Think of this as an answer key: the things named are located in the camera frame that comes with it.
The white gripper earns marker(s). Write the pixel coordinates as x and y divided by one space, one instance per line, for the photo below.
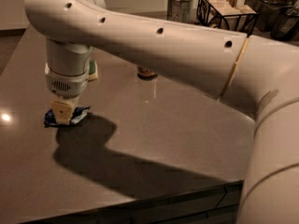
67 84

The blue rxbar blueberry wrapper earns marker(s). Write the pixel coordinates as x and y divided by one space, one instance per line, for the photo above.
78 115

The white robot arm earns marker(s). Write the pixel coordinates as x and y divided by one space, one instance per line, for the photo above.
257 76

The green and yellow sponge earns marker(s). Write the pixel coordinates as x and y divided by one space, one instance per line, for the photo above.
93 73

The gold lacroix soda can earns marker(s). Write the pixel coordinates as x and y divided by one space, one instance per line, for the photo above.
145 73

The metal cup with white items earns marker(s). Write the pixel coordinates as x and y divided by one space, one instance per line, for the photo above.
179 10

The black wire napkin holder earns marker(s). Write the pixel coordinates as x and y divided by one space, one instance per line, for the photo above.
226 15

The dark drawer front with handle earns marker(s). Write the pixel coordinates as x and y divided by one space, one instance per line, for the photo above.
214 205

